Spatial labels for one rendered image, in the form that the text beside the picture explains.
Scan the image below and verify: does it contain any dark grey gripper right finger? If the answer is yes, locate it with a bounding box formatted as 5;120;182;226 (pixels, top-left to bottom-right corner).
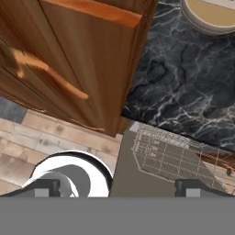
173;178;234;198

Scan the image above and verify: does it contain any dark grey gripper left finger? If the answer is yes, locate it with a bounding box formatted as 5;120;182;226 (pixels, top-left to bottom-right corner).
0;178;62;198

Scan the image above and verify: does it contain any grey dishwasher door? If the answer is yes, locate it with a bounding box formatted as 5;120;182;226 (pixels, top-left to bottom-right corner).
109;121;228;198

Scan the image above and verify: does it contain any brown wooden cupboard door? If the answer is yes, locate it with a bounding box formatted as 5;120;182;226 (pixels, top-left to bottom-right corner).
0;0;106;132

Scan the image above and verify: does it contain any white bowl with tan inside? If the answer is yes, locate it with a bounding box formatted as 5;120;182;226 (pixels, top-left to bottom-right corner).
179;0;235;36

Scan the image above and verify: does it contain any white and black round object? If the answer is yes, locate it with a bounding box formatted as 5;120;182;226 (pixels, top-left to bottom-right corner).
21;150;114;198

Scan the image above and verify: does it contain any brown wooden drawer front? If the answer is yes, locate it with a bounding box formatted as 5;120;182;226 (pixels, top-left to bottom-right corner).
38;0;159;138

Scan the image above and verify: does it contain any wire dishwasher rack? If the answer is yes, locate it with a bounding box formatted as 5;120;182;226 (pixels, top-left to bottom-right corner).
130;123;235;188

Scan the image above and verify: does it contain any orange wooden curved handle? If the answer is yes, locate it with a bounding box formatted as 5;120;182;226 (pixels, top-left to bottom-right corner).
11;48;90;101

